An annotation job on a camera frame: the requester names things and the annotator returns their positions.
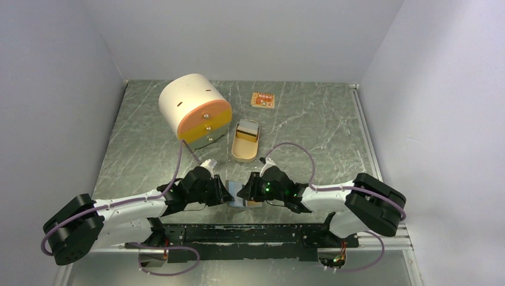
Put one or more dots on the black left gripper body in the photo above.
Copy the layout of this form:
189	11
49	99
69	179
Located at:
209	194

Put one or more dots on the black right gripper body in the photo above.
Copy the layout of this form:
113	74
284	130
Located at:
265	192

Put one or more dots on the gold oval tray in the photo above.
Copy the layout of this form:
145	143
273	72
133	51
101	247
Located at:
244	151

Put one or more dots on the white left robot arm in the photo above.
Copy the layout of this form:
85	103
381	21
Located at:
85	224

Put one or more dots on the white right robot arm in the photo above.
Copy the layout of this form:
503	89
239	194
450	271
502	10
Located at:
363	204

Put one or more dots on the cream cylindrical drawer box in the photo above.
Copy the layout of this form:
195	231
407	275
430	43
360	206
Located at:
195	110

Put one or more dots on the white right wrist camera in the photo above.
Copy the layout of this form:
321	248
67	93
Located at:
267	162

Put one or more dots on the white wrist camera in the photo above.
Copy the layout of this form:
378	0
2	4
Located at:
209	164
267	162

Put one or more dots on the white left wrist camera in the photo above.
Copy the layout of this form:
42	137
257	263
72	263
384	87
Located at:
209	164

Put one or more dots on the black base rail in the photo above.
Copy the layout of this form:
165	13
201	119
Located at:
251	241

